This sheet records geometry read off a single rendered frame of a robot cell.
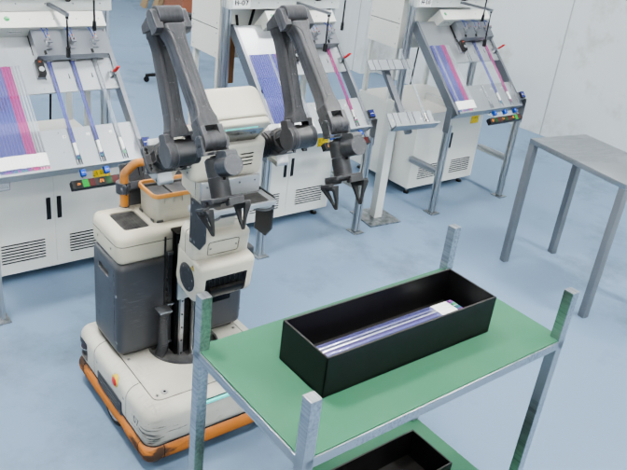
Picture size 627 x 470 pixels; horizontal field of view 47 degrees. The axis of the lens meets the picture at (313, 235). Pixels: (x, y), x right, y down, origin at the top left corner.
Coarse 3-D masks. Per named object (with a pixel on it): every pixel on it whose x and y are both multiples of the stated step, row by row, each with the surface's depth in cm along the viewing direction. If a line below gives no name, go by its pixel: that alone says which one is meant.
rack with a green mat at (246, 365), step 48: (240, 336) 180; (480, 336) 193; (528, 336) 195; (192, 384) 179; (240, 384) 163; (288, 384) 165; (384, 384) 169; (432, 384) 171; (480, 384) 177; (192, 432) 185; (288, 432) 151; (336, 432) 153; (384, 432) 158; (432, 432) 246; (528, 432) 209
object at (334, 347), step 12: (420, 312) 191; (432, 312) 192; (444, 312) 193; (384, 324) 184; (396, 324) 185; (408, 324) 186; (348, 336) 178; (360, 336) 178; (372, 336) 179; (384, 336) 179; (324, 348) 172; (336, 348) 172; (348, 348) 173
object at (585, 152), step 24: (552, 144) 409; (576, 144) 414; (600, 144) 419; (528, 168) 419; (576, 168) 439; (600, 168) 379; (624, 168) 384; (624, 192) 362; (552, 240) 463; (600, 264) 380
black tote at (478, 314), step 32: (384, 288) 187; (416, 288) 195; (448, 288) 203; (480, 288) 193; (288, 320) 169; (320, 320) 176; (352, 320) 184; (384, 320) 192; (448, 320) 180; (480, 320) 190; (288, 352) 170; (320, 352) 159; (352, 352) 162; (384, 352) 169; (416, 352) 178; (320, 384) 161; (352, 384) 167
